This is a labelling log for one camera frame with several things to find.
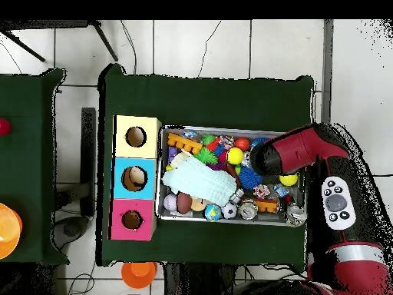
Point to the mint green cloth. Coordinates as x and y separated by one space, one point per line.
199 181

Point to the crushed silver drink can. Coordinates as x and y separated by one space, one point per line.
295 215

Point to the wooden three-hole box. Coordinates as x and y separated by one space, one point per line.
150 190

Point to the shallow clear mesh bin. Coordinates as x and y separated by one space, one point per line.
215 219

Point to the smooth yellow ball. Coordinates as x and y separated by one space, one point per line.
235 155

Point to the brown football toy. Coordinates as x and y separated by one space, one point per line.
184 202

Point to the orange red ball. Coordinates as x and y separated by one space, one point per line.
242 143

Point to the globe print ball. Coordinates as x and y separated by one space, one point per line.
212 212

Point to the blue spiky ball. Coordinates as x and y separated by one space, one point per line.
258 141
249 178

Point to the black white soccer ball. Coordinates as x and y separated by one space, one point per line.
229 210

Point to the dark green table cloth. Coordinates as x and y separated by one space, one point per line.
27 101
199 101

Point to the yellow tennis ball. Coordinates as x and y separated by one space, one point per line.
288 180

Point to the black upright stand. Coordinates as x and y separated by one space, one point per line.
88 153

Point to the black tripod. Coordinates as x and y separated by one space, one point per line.
104 41

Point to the red plastic cup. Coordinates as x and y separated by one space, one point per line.
3 126

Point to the large orange plastic cup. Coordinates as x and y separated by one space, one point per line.
9 230

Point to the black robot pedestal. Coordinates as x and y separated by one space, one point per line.
196 282

